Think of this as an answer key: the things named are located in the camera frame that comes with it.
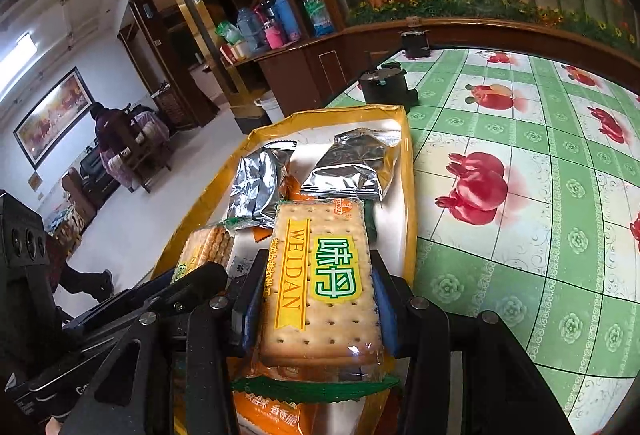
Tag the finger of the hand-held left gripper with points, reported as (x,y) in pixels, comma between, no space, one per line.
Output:
(87,340)
(195,279)

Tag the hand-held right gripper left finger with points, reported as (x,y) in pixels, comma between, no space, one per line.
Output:
(250,317)

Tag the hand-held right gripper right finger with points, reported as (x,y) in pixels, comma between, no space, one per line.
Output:
(386,320)

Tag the clear cracker packet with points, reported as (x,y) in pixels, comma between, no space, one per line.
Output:
(210,245)

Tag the yellow label cracker packet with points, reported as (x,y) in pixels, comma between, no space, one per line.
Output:
(320,285)

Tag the yellow rimmed tray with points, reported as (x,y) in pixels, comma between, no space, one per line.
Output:
(408,175)

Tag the large silver foil packet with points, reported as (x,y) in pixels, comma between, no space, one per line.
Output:
(350,165)

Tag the person's leg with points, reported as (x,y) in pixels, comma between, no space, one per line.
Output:
(82,282)

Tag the brown armchair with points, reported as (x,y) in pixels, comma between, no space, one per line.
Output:
(80,197)

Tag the dark green snack packet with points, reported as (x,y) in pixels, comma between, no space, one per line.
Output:
(371,217)

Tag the green fruit-print tablecloth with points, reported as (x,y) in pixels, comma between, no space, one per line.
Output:
(500,265)

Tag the wooden chair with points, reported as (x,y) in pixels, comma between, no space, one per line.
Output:
(142,160)

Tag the small orange snack packet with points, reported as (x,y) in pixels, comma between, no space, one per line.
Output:
(295,189)

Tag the pink cloth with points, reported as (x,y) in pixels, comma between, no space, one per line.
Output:
(152,125)

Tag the wicker basket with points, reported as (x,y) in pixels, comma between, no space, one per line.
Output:
(172,109)

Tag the white bucket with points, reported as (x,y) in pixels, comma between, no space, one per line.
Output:
(270,110)

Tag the ceiling light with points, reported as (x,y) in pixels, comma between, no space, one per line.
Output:
(20,50)

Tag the white red container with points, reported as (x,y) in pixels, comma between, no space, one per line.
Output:
(233,51)

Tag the black lidded container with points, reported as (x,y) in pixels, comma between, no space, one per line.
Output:
(415,44)
(387,86)

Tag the wooden display cabinet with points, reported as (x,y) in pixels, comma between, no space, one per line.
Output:
(300,65)

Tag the green plastic pack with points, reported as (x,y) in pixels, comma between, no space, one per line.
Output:
(227,32)

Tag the pink bottle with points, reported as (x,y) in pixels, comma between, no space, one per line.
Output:
(274,36)

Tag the clear water jug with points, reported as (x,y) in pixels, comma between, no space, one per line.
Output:
(248,29)

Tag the blue thermos bottle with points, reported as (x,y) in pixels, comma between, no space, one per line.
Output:
(287,17)

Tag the black thermos flask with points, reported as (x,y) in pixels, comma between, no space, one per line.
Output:
(267,7)

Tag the blue green plastic bag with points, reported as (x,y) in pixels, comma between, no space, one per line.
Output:
(317,17)

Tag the framed wall painting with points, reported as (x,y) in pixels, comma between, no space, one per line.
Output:
(52,115)

